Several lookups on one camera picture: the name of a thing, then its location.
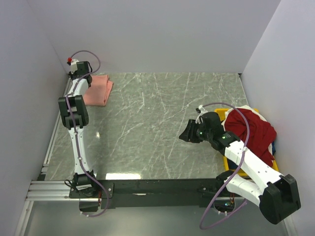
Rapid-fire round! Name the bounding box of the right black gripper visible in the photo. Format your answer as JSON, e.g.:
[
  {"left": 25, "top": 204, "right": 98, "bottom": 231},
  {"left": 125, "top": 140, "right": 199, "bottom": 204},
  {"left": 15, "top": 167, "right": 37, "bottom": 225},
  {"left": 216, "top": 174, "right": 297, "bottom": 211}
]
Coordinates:
[{"left": 179, "top": 119, "right": 213, "bottom": 144}]

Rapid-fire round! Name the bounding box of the pink t shirt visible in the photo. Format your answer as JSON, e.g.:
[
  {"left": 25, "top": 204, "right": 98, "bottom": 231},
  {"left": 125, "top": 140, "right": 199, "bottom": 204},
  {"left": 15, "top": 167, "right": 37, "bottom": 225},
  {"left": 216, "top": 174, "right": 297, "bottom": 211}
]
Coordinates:
[{"left": 83, "top": 75, "right": 113, "bottom": 106}]

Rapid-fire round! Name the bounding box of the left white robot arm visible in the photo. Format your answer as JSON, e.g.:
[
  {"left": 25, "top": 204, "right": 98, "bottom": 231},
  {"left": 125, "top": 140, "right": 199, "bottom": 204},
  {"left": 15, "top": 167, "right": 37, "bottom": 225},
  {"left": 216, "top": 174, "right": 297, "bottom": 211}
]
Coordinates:
[{"left": 58, "top": 58, "right": 98, "bottom": 198}]

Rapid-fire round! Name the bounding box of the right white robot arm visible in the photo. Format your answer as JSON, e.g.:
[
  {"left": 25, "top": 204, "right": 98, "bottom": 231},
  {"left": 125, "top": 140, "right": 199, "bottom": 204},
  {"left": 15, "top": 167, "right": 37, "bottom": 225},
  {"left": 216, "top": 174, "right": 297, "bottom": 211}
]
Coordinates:
[{"left": 179, "top": 112, "right": 301, "bottom": 224}]

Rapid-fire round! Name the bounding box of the yellow plastic bin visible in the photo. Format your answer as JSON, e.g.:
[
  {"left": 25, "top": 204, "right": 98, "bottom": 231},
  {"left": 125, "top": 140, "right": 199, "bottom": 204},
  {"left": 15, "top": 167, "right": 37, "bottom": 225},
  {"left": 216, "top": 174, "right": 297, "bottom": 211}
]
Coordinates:
[{"left": 214, "top": 107, "right": 280, "bottom": 177}]

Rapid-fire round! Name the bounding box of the red t shirt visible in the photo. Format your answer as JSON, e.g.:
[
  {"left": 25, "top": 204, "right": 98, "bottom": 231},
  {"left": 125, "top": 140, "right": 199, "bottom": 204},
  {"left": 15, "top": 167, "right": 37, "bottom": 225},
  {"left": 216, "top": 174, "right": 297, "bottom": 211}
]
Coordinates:
[{"left": 222, "top": 107, "right": 278, "bottom": 169}]

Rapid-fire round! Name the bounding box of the blue t shirt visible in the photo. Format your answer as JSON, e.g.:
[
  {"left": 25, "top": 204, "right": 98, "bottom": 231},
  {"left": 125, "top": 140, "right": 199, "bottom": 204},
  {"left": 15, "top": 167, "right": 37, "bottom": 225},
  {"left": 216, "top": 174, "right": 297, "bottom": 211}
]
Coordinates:
[{"left": 271, "top": 141, "right": 276, "bottom": 156}]

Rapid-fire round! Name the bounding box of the black base beam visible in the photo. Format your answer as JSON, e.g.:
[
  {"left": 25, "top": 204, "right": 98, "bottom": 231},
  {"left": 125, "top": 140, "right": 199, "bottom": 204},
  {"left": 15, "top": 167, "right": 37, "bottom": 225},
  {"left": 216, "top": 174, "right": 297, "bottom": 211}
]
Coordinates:
[{"left": 68, "top": 178, "right": 247, "bottom": 213}]

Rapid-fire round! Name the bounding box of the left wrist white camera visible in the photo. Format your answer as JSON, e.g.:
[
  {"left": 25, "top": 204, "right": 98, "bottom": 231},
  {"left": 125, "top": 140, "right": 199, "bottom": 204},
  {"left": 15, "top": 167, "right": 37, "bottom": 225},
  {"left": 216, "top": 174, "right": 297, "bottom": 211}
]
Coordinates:
[{"left": 67, "top": 58, "right": 79, "bottom": 74}]

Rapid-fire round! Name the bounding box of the wrist white camera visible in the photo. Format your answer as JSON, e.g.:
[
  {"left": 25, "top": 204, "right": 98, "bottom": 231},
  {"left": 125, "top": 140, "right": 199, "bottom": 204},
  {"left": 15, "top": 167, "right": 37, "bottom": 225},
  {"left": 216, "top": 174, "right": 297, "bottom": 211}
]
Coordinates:
[
  {"left": 67, "top": 58, "right": 79, "bottom": 74},
  {"left": 195, "top": 105, "right": 208, "bottom": 124}
]

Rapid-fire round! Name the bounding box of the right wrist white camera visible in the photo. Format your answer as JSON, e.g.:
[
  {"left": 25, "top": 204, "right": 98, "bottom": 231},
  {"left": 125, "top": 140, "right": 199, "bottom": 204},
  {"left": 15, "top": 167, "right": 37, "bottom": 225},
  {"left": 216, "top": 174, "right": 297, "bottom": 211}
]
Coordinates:
[{"left": 195, "top": 105, "right": 208, "bottom": 124}]

